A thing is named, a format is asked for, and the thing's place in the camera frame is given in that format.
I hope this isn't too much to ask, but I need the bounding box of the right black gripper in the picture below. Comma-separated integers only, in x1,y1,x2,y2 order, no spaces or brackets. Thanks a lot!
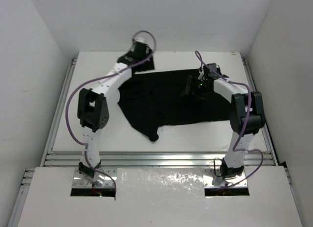
182,74,211,102

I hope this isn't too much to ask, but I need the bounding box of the black t-shirt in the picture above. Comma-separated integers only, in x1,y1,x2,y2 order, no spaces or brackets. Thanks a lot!
118,69,230,142

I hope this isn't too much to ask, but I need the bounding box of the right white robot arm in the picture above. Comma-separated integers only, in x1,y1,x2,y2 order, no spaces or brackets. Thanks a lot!
181,63,265,180

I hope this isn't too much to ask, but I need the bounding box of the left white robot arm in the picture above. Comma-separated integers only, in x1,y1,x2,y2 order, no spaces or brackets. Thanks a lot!
77,37,155,178

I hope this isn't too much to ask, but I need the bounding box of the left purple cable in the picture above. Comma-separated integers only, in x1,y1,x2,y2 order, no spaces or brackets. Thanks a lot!
65,30,157,196

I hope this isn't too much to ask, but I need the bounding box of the aluminium frame rail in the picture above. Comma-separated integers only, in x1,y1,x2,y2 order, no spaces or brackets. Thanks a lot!
7,54,294,227

